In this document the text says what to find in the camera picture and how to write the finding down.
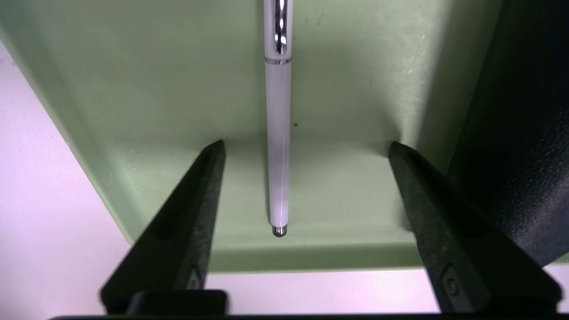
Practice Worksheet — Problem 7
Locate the black glasses case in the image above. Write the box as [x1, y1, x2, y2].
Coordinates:
[447, 0, 569, 267]

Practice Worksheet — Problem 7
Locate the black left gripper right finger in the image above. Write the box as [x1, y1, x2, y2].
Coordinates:
[389, 141, 563, 314]

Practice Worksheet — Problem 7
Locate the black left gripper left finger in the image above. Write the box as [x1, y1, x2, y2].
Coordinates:
[100, 140, 227, 314]

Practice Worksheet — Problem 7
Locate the white stylus pen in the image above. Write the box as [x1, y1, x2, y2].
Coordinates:
[263, 0, 294, 237]

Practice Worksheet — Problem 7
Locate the light green plastic tray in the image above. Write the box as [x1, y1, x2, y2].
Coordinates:
[0, 0, 569, 272]

